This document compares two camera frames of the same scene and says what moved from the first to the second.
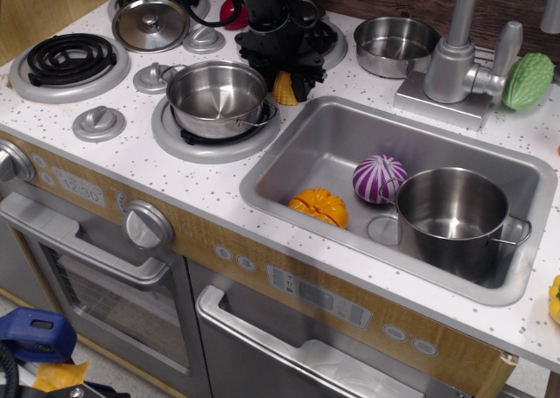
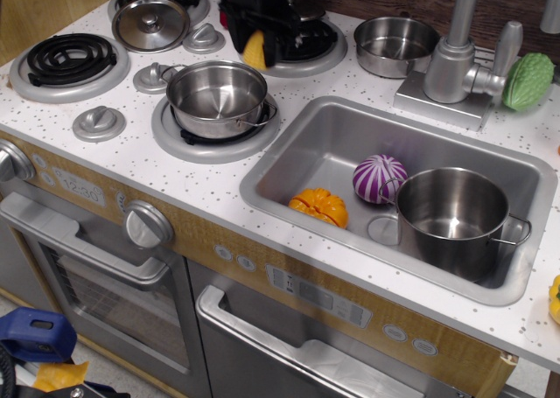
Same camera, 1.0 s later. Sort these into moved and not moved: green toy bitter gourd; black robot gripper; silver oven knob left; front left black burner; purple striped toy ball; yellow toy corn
Moved: yellow toy corn; black robot gripper
Not moved: purple striped toy ball; front left black burner; silver oven knob left; green toy bitter gourd
